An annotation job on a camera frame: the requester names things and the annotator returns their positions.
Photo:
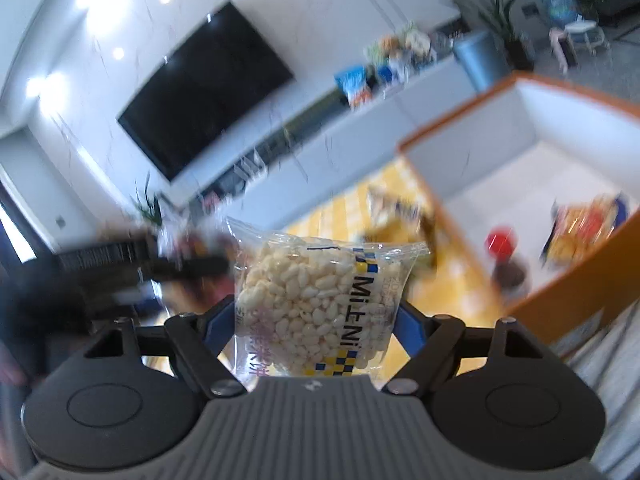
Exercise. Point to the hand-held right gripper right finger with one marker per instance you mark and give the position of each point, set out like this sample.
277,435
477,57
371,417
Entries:
407,325

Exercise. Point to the blue snack bag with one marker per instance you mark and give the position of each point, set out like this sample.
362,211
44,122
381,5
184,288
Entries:
354,87

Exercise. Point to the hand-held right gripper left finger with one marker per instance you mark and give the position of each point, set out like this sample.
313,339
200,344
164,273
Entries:
220,320

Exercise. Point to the white round stool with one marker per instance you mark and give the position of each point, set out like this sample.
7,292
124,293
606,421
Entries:
585,32

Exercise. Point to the tall-leaf potted plant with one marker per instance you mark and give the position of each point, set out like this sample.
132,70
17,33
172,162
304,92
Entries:
505,20

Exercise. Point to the orange rice cracker packet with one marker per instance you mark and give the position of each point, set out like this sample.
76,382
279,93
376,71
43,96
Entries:
580,232

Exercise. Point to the blue-grey trash can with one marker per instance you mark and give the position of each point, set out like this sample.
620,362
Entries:
479,62

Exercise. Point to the white marble television cabinet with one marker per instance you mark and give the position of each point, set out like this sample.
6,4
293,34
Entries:
350,140

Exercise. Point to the orange cardboard box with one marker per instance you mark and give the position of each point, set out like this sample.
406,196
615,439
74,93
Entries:
565,170

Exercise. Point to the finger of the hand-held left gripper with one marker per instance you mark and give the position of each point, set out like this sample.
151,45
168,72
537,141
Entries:
190,266

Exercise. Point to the clear puffed rice packet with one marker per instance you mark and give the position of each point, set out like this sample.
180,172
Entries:
310,300

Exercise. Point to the dark nut packet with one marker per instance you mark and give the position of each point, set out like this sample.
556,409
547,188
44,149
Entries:
510,275

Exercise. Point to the pink heater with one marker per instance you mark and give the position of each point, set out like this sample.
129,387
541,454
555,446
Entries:
562,50

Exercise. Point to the black wall television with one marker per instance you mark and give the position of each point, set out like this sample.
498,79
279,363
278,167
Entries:
205,90

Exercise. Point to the glass vase with plant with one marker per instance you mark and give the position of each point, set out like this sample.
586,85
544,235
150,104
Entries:
147,207

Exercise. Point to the teddy bear bouquet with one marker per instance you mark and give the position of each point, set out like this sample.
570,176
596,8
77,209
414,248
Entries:
397,57

